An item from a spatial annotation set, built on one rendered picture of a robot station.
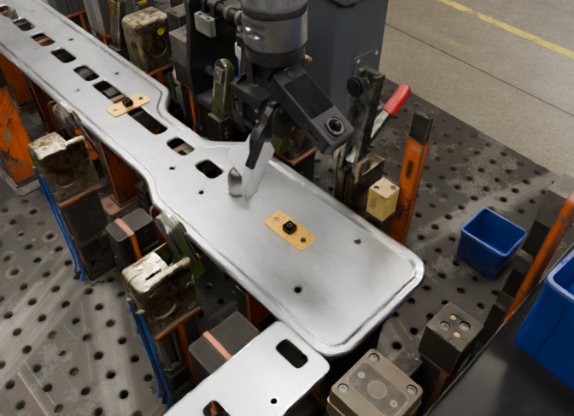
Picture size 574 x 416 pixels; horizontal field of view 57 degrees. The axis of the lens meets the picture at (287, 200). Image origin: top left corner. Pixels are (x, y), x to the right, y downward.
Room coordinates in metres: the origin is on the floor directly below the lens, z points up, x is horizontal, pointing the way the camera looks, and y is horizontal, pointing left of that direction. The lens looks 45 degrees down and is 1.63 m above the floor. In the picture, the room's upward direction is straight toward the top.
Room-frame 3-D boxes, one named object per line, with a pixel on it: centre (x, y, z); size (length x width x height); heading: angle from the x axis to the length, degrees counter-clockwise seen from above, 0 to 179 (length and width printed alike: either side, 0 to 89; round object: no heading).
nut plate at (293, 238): (0.56, 0.00, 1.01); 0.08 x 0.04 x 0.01; 44
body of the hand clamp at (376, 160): (0.67, -0.12, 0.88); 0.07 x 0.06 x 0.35; 134
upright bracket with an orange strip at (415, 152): (0.59, -0.19, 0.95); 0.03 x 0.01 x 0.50; 44
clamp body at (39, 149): (0.73, 0.40, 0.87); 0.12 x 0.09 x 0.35; 134
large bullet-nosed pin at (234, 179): (0.65, 0.08, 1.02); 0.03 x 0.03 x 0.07
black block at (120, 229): (0.58, 0.25, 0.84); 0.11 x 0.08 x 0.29; 134
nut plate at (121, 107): (0.89, 0.32, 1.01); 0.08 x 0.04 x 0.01; 134
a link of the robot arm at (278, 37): (0.57, 0.02, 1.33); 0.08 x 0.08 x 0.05
